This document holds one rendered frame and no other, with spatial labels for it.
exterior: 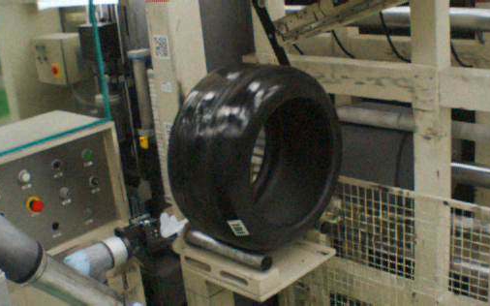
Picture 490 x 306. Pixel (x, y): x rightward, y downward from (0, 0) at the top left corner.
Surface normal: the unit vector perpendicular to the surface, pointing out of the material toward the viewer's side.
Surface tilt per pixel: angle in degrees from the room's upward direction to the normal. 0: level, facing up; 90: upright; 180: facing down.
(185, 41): 90
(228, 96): 35
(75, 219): 90
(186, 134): 61
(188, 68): 90
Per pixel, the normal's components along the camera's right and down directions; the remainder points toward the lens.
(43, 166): 0.71, 0.15
